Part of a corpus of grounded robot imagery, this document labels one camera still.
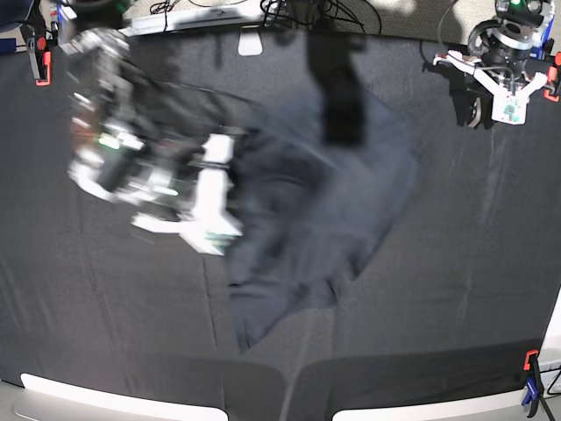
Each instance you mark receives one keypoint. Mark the red clamp far right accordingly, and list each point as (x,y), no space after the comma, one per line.
(552,88)

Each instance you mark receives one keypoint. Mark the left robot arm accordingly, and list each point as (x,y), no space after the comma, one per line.
(508,59)

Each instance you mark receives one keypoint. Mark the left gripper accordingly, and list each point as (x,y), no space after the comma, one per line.
(472,103)

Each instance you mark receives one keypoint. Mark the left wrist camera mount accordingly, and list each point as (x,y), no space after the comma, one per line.
(510,98)

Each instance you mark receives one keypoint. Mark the aluminium rail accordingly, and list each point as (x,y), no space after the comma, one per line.
(190,19)

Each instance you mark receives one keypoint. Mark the red blue clamp near right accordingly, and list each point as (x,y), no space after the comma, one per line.
(534,397)

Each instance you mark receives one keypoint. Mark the red black clamp far left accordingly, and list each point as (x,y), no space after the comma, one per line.
(40,59)

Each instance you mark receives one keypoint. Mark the dark grey t-shirt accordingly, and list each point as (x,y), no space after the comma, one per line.
(314,205)

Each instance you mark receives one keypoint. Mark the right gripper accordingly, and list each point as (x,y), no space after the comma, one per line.
(170,186)

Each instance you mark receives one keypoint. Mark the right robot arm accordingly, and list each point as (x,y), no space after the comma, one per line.
(121,155)

